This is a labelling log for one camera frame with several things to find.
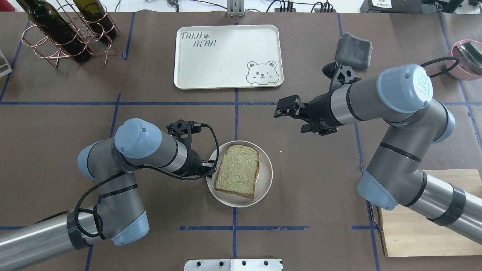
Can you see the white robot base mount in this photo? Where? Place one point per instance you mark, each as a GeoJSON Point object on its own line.
{"type": "Point", "coordinates": [234, 265]}

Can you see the copper wire wine rack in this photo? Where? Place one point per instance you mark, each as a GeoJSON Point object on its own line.
{"type": "Point", "coordinates": [77, 30]}

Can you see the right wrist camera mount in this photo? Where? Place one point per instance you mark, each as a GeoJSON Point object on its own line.
{"type": "Point", "coordinates": [339, 75]}

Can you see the dark wine bottle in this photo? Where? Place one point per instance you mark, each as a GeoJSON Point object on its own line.
{"type": "Point", "coordinates": [100, 23]}
{"type": "Point", "coordinates": [53, 25]}

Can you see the pink bowl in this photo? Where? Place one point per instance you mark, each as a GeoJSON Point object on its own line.
{"type": "Point", "coordinates": [463, 70]}

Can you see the dark wine bottle lower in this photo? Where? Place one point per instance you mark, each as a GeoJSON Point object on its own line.
{"type": "Point", "coordinates": [100, 23]}

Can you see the white round plate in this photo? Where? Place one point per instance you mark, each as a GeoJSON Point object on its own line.
{"type": "Point", "coordinates": [262, 184]}

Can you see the wooden cutting board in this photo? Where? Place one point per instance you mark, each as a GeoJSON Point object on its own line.
{"type": "Point", "coordinates": [410, 233]}

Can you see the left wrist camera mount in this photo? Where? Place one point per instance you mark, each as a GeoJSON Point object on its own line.
{"type": "Point", "coordinates": [183, 131]}

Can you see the dark wine bottle upper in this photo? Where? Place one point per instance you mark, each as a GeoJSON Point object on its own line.
{"type": "Point", "coordinates": [53, 25]}

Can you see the grey metal post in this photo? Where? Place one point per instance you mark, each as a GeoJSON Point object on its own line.
{"type": "Point", "coordinates": [236, 8]}

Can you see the grey folded cloth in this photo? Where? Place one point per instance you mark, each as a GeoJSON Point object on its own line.
{"type": "Point", "coordinates": [354, 52]}

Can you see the white bear tray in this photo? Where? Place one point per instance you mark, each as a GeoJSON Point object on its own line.
{"type": "Point", "coordinates": [230, 56]}

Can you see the black device top right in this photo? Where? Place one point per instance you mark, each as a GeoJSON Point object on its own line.
{"type": "Point", "coordinates": [409, 6]}

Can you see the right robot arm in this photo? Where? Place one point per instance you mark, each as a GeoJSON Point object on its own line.
{"type": "Point", "coordinates": [402, 97]}

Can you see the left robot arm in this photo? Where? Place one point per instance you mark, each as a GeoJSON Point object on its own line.
{"type": "Point", "coordinates": [113, 208]}

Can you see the metal cutting board handle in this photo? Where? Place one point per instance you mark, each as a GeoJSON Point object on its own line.
{"type": "Point", "coordinates": [375, 215]}

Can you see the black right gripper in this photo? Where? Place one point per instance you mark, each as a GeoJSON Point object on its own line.
{"type": "Point", "coordinates": [320, 111]}

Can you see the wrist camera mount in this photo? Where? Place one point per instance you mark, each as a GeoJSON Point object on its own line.
{"type": "Point", "coordinates": [339, 75]}
{"type": "Point", "coordinates": [183, 131]}

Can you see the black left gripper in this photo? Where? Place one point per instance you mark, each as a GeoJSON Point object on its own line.
{"type": "Point", "coordinates": [192, 162]}

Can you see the white wire rack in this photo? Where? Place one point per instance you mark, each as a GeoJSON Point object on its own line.
{"type": "Point", "coordinates": [5, 67]}

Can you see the metal spoon in bowl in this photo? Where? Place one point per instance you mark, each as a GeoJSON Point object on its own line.
{"type": "Point", "coordinates": [472, 53]}

